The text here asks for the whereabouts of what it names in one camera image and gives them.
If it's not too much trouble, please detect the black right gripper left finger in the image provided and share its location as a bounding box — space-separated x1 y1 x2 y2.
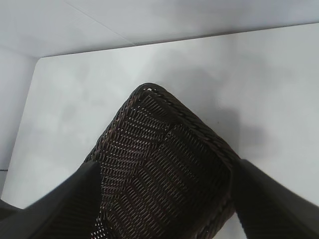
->
0 159 102 239

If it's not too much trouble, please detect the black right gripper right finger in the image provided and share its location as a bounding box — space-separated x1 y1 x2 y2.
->
231 159 319 239

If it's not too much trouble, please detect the dark brown wicker basket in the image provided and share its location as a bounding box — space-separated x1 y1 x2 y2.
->
83 82 241 239

